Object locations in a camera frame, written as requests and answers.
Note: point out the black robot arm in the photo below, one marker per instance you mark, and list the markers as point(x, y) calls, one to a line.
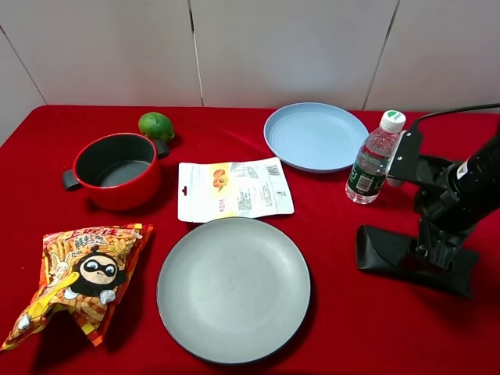
point(476, 181)

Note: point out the green lime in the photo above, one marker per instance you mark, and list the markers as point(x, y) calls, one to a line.
point(155, 125)

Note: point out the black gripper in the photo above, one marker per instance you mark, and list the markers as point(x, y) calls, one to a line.
point(441, 231)

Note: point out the light blue plate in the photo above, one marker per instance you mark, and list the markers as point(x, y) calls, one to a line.
point(314, 137)

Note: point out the red pot with black handles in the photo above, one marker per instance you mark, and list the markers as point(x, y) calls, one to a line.
point(119, 171)

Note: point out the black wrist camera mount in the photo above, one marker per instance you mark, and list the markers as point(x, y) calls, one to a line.
point(404, 159)

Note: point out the orange snack bag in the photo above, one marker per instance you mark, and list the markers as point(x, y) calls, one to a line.
point(86, 273)

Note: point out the clear water bottle green label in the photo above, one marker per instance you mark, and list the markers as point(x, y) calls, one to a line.
point(368, 172)

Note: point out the white dried fruit pouch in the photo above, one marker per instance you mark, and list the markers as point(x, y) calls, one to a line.
point(249, 189)

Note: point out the grey plate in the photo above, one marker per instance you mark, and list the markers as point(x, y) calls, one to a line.
point(233, 291)

